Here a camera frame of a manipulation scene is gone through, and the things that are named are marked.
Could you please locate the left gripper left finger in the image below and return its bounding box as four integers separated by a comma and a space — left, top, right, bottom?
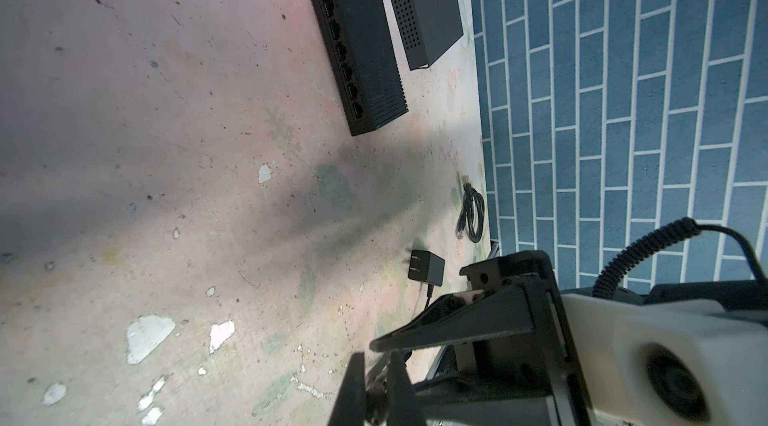
327, 352, 366, 426

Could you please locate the flat black router box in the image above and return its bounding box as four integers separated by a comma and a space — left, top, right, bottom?
391, 0, 463, 70

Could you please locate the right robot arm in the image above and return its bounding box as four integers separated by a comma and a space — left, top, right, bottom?
366, 251, 767, 425

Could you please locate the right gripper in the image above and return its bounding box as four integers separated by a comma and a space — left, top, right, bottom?
368, 250, 594, 425

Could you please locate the coiled short ethernet cable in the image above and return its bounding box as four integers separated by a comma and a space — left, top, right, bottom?
454, 172, 487, 245

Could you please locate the black power adapter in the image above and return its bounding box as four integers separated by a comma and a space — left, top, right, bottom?
407, 249, 445, 309

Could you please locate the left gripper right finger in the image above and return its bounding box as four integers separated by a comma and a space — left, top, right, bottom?
386, 352, 426, 426

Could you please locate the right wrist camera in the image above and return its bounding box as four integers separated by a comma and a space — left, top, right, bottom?
562, 294, 767, 425

